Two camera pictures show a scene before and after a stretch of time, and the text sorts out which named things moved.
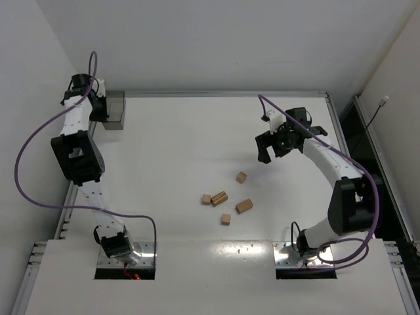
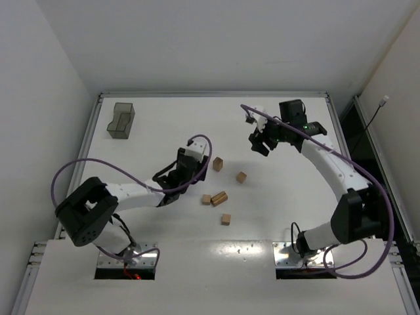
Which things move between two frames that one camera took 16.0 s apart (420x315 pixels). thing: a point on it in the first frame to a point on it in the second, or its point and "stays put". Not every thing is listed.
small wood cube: [241, 177] stays put
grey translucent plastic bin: [115, 107] to [124, 114]
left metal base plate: [146, 249] stays put
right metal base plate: [285, 257] stays put
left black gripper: [98, 109] to [183, 169]
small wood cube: [226, 220] stays put
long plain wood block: [244, 206] to [217, 163]
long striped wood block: [218, 198] stays put
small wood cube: [206, 199] stays put
